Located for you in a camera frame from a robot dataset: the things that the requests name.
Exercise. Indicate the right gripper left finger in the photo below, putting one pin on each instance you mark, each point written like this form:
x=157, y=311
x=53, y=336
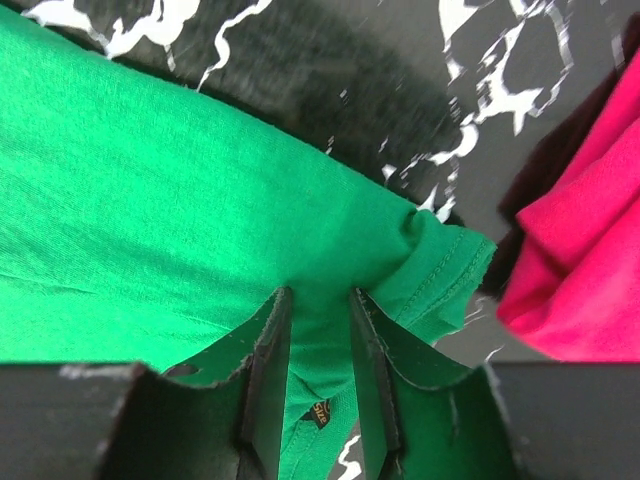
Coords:
x=216, y=415

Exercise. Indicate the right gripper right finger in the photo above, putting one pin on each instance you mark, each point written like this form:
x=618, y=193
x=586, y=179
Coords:
x=425, y=416

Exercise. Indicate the green t shirt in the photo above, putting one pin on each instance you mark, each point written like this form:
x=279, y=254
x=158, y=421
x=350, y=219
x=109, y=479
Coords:
x=143, y=221

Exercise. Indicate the folded pink t shirt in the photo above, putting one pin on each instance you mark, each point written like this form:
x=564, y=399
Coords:
x=574, y=291

